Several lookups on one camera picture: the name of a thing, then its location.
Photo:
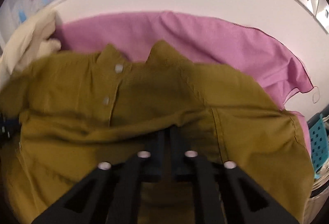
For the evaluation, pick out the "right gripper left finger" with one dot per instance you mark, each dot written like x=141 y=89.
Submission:
x=111 y=193

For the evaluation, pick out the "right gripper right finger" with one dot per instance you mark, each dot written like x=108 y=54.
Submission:
x=222 y=193

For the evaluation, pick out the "mustard brown jacket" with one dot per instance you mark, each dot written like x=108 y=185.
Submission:
x=77 y=110

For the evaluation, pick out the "cream crumpled cloth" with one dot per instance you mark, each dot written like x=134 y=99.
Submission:
x=29 y=42

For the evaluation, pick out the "teal perforated plastic rack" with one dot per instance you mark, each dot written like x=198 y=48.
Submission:
x=319 y=142

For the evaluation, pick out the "pink daisy bed sheet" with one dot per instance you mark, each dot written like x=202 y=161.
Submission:
x=200 y=39

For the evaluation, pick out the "white wall switch plate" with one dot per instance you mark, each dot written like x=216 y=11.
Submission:
x=322 y=14

